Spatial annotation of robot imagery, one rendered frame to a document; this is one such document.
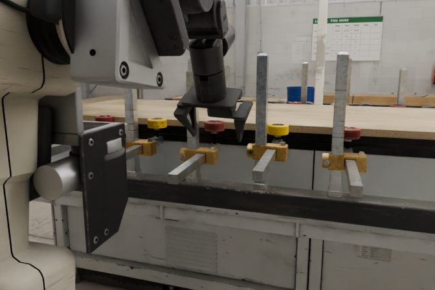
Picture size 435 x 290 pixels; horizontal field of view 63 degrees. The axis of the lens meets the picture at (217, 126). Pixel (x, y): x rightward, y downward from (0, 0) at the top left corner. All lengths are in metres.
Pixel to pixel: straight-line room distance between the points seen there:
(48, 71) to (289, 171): 1.17
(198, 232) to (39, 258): 1.23
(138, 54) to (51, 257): 0.28
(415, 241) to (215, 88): 0.93
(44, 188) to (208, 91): 0.31
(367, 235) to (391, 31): 7.32
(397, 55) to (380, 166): 7.07
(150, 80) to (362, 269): 1.40
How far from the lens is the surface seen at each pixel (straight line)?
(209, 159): 1.27
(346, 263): 1.64
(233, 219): 1.36
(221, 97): 0.64
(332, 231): 1.33
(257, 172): 0.97
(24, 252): 0.52
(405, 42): 8.49
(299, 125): 1.39
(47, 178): 0.48
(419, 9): 8.58
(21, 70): 0.39
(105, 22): 0.33
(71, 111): 0.50
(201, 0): 0.46
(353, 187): 0.96
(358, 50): 8.34
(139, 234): 1.84
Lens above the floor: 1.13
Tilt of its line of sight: 10 degrees down
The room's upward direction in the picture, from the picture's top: straight up
